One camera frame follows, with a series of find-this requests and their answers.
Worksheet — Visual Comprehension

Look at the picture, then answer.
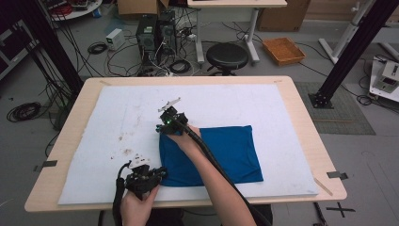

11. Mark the black computer tower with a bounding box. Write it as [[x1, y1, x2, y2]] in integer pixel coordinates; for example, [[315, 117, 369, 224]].
[[136, 13, 158, 62], [156, 9, 178, 57]]

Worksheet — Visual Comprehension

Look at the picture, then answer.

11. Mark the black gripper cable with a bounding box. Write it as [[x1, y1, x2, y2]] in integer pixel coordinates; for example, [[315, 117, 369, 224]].
[[112, 160, 132, 226], [180, 121, 273, 226]]

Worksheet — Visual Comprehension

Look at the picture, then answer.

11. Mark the black metal frame post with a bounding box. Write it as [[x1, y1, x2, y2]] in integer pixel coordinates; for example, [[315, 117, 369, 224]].
[[11, 0, 85, 97], [308, 0, 399, 110]]

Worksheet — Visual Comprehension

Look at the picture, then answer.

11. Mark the black tape cross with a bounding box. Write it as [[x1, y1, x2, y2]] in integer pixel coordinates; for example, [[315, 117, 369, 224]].
[[326, 202, 357, 218]]

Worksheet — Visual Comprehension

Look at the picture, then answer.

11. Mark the large cardboard box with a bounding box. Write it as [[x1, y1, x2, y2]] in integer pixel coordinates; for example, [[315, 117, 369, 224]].
[[256, 0, 312, 33]]

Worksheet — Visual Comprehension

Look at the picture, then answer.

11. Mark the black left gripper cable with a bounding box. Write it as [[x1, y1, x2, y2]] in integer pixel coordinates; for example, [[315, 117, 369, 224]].
[[112, 160, 132, 226]]

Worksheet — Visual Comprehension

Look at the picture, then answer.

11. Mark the orange basket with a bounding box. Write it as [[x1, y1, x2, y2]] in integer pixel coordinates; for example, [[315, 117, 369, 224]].
[[261, 37, 307, 67]]

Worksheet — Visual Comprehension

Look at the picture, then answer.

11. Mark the thin wooden stick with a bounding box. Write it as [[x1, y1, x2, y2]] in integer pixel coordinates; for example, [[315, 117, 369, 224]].
[[312, 176, 334, 198]]

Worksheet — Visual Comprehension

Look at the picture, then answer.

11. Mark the black floor cable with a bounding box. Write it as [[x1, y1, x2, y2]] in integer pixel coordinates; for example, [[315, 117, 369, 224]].
[[295, 59, 329, 79]]

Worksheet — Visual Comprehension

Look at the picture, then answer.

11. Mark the grey shelf unit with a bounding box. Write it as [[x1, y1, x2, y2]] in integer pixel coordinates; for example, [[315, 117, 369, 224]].
[[0, 19, 40, 81]]

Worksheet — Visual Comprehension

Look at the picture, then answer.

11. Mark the coiled black cable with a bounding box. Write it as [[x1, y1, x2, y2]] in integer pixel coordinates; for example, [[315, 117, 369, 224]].
[[87, 41, 108, 56], [168, 58, 193, 75], [6, 101, 42, 123]]

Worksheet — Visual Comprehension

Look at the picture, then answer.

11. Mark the blue t-shirt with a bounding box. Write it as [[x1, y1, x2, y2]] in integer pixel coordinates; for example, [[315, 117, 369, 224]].
[[158, 124, 264, 188]]

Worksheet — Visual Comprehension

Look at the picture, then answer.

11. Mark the round white table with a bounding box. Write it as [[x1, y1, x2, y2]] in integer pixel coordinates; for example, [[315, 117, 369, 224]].
[[46, 0, 104, 22]]

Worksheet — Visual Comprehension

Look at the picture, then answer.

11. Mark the grey floor mat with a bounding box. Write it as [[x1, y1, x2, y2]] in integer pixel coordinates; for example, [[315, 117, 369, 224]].
[[295, 81, 376, 137]]

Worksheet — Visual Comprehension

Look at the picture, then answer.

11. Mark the small white box device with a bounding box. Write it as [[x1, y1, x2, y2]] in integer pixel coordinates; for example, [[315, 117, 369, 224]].
[[104, 28, 126, 52]]

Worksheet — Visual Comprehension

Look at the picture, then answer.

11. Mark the grey tape piece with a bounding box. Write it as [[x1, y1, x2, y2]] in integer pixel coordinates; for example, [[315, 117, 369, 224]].
[[33, 159, 58, 173], [326, 170, 349, 181]]

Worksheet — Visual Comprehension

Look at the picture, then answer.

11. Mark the person's dark clothing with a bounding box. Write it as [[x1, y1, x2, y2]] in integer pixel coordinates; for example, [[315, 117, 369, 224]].
[[145, 203, 274, 226]]

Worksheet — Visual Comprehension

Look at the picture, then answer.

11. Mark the white desk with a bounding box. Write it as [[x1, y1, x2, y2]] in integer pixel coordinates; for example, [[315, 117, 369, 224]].
[[186, 0, 288, 65]]

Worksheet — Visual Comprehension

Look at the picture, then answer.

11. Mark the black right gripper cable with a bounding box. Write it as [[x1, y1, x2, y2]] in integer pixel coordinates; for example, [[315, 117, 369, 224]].
[[180, 121, 273, 226]]

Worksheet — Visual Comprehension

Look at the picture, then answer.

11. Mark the white electronic device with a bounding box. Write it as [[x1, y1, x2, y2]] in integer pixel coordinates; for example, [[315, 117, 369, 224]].
[[369, 58, 399, 104]]

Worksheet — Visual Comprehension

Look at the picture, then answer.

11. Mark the person's right hand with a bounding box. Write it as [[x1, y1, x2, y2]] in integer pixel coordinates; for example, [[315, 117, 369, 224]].
[[165, 124, 202, 155]]

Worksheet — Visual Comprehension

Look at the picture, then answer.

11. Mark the black round stool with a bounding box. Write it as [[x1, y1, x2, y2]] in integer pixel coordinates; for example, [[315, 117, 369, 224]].
[[205, 41, 249, 77]]

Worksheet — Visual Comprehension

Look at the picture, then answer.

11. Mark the person's left hand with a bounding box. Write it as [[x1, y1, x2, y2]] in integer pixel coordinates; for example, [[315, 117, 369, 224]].
[[120, 185, 161, 226]]

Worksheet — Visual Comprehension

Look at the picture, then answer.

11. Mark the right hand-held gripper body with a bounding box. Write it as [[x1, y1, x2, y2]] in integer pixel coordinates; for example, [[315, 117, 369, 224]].
[[157, 97, 190, 137]]

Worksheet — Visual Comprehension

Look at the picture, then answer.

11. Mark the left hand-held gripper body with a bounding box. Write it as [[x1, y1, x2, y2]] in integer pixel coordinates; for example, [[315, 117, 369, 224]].
[[125, 153, 168, 202]]

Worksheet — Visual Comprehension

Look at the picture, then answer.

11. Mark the white metal stand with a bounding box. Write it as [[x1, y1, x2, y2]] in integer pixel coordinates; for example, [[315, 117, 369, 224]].
[[318, 0, 377, 65]]

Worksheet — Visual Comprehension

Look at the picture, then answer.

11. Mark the white foam mat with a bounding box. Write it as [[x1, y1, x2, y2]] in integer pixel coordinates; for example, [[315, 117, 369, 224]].
[[57, 83, 320, 206]]

